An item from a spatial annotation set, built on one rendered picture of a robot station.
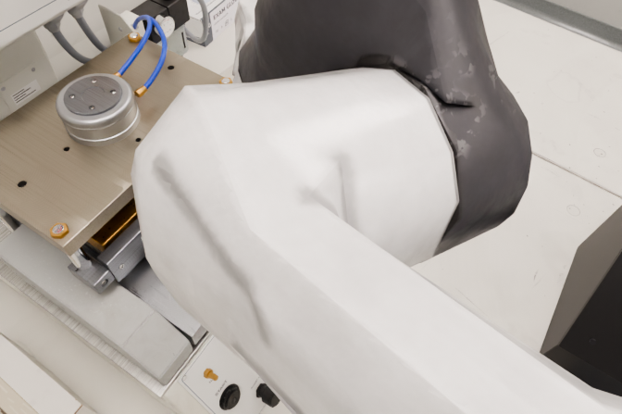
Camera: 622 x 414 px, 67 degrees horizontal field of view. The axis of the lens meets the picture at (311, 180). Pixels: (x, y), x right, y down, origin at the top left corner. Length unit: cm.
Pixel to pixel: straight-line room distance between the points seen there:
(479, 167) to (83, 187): 41
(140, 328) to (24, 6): 38
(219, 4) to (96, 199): 75
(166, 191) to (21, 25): 50
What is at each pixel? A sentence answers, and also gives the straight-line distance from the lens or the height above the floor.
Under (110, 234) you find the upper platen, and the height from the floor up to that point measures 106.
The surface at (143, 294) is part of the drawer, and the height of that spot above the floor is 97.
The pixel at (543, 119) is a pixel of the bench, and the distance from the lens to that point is 122.
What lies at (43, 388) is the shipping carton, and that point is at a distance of 75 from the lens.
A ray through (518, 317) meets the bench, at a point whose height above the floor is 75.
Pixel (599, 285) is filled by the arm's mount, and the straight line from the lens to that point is 80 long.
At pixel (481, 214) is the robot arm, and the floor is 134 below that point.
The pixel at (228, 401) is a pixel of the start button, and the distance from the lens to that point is 68.
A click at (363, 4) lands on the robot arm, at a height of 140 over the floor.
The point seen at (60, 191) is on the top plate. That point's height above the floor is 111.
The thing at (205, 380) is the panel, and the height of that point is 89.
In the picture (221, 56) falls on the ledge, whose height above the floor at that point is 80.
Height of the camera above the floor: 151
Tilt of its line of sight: 53 degrees down
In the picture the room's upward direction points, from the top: 5 degrees clockwise
